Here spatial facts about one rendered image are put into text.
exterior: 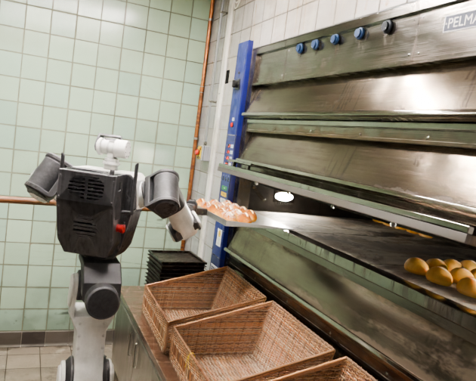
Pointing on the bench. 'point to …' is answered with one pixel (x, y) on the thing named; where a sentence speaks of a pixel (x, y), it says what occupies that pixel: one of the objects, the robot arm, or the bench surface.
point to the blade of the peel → (249, 223)
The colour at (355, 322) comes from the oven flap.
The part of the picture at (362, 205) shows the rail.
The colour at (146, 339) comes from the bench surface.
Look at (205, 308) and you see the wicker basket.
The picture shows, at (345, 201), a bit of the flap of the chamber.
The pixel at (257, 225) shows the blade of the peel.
